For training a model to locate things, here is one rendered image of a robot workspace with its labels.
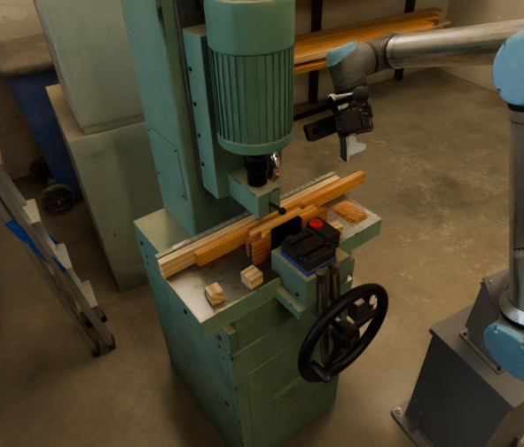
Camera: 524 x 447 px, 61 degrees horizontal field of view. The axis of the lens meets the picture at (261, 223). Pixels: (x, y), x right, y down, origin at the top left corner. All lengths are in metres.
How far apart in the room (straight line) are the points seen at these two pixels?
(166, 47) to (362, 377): 1.50
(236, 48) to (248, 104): 0.11
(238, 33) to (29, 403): 1.74
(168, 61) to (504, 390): 1.22
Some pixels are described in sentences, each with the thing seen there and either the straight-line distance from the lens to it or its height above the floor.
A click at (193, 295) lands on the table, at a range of 1.08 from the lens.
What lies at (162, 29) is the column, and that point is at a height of 1.42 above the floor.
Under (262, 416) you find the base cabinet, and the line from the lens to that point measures 1.56.
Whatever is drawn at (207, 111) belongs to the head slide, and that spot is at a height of 1.25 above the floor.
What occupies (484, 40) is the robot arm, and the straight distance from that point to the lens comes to 1.11.
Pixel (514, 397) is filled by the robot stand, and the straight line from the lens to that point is 1.46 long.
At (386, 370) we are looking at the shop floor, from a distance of 2.06.
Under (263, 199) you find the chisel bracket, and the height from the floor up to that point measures 1.05.
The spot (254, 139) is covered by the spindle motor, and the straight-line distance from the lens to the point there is 0.96.
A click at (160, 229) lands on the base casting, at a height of 0.80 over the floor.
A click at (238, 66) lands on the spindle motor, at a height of 1.39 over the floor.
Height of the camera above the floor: 1.69
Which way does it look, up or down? 39 degrees down
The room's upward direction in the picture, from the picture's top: 2 degrees counter-clockwise
